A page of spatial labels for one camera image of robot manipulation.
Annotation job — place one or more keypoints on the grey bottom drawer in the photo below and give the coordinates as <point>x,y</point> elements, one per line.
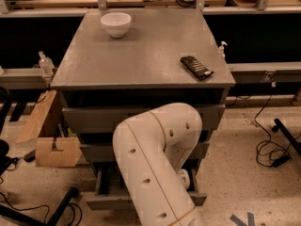
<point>111,193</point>

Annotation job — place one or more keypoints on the grey drawer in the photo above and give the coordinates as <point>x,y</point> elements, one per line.
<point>92,120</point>
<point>103,152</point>
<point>111,193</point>

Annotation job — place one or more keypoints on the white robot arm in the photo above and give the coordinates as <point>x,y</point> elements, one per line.
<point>150,149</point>

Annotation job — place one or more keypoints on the grey middle drawer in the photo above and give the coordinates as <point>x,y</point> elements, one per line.
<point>103,152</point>

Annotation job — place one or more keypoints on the grey top drawer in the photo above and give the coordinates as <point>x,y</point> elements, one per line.
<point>92,120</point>

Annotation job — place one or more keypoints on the grey drawer cabinet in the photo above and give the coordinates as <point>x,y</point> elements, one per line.
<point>142,68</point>

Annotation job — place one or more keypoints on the black stand leg right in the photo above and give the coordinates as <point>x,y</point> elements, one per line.
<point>279,125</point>

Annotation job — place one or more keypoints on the black stand leg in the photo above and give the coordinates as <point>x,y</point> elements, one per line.
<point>15,215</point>
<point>279,125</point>

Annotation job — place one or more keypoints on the dark snack bar wrapper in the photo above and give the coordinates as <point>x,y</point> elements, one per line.
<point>195,67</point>

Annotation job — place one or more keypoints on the small white pump bottle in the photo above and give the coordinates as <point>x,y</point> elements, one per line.
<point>221,48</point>

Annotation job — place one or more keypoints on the brown cardboard box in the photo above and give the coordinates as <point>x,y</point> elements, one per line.
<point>42,128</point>

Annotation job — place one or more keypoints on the white ceramic bowl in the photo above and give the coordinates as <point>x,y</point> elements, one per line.
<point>116,24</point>

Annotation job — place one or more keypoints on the clear pump bottle left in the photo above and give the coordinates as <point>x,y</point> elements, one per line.
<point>46,64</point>

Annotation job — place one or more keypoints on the black stand leg left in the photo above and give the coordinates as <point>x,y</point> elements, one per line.
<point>15,215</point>

